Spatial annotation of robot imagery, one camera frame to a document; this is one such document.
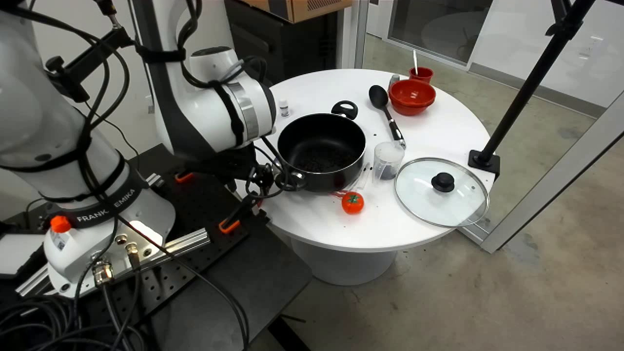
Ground orange toy tomato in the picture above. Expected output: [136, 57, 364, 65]
[341, 192, 364, 215]

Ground black perforated robot base table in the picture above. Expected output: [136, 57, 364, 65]
[0, 139, 314, 351]

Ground glass pot lid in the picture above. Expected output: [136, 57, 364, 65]
[394, 157, 489, 229]

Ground red mug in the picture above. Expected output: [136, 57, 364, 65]
[409, 67, 433, 85]

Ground black cooking pot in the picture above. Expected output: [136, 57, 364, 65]
[277, 100, 366, 194]

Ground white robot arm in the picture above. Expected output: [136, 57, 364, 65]
[0, 0, 275, 299]

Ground black tripod stand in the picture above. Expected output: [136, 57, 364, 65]
[468, 0, 596, 176]

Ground orange handled clamp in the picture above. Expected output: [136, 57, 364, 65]
[173, 168, 199, 184]
[218, 192, 261, 237]

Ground red bowl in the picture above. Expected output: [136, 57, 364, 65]
[390, 81, 437, 116]

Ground black ladle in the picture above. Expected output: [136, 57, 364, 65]
[368, 87, 405, 147]

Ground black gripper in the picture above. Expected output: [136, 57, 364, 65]
[216, 145, 273, 194]

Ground black cable bundle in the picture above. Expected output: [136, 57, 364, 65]
[0, 246, 251, 351]

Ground round white table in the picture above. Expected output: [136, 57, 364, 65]
[263, 69, 489, 285]

